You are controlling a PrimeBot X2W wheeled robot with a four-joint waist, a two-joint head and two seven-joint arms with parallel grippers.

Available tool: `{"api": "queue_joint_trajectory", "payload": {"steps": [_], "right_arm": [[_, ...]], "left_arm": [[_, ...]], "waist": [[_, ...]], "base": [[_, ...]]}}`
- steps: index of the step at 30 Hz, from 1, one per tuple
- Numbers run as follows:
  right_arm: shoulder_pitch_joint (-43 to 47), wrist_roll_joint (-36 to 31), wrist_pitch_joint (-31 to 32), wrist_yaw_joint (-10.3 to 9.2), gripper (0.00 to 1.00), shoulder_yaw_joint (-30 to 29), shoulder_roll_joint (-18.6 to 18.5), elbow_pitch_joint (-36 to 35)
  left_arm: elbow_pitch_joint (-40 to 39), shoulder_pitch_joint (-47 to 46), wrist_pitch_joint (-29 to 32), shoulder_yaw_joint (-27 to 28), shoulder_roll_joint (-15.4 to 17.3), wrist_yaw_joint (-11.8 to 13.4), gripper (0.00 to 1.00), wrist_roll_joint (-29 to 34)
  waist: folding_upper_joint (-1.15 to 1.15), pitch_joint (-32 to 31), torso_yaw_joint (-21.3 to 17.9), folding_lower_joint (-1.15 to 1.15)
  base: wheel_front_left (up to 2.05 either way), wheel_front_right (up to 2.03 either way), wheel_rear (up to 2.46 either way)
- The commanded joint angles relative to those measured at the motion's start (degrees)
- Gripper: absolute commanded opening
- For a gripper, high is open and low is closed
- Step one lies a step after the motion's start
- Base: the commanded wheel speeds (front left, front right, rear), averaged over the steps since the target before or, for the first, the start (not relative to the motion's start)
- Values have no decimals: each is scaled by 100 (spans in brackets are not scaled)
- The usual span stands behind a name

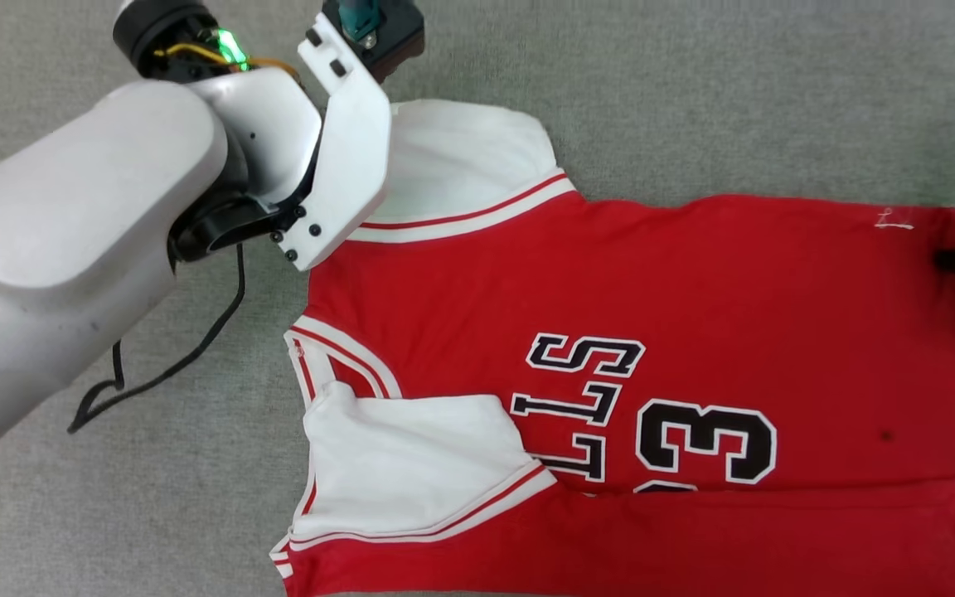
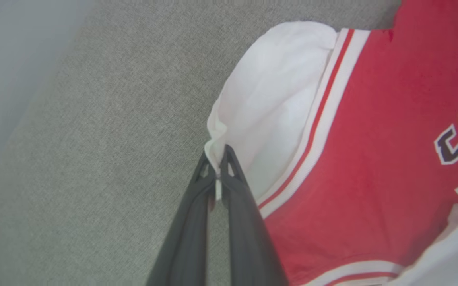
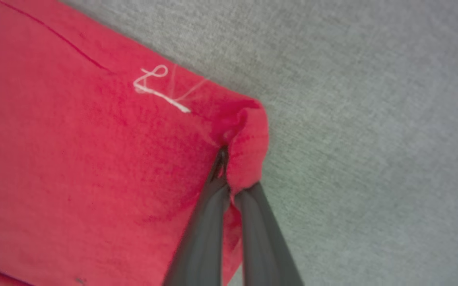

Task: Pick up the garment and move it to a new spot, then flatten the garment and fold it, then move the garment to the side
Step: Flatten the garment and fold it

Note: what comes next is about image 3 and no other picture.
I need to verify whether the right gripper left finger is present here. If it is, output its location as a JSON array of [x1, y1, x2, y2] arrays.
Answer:
[[162, 147, 231, 286]]

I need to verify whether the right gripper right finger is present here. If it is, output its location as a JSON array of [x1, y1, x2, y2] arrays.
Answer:
[[234, 182, 304, 286]]

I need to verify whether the red and white jersey shirt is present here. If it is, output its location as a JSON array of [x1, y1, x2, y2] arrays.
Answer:
[[0, 0, 269, 286]]

